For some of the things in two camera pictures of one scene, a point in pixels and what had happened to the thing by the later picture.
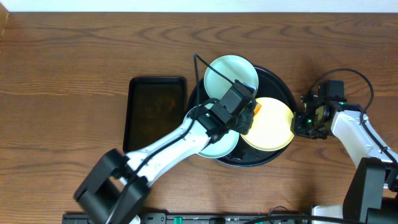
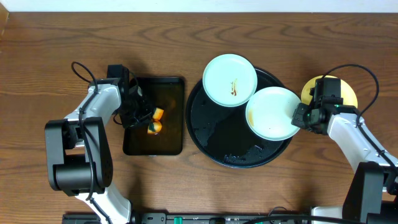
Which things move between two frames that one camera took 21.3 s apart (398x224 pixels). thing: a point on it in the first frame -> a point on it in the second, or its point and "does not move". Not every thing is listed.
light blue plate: x=234 y=67 does not move
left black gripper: x=245 y=117 -> x=140 y=109
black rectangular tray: x=156 y=106 does not move
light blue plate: x=222 y=148 -> x=270 y=112
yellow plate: x=271 y=128 -> x=347 y=92
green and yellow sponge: x=258 y=106 -> x=155 y=125
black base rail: x=197 y=218 does not move
